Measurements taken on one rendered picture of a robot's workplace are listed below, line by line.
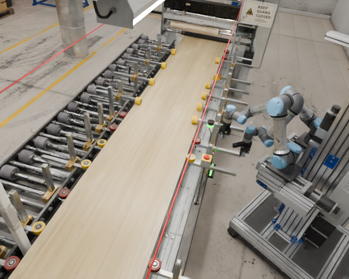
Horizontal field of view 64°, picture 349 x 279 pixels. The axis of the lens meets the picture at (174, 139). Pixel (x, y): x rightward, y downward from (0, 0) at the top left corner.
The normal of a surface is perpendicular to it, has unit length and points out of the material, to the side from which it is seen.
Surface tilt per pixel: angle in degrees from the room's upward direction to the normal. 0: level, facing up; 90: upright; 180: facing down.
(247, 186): 0
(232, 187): 0
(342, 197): 90
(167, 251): 0
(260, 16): 90
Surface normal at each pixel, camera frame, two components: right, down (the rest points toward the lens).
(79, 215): 0.08, -0.76
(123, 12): -0.27, 0.61
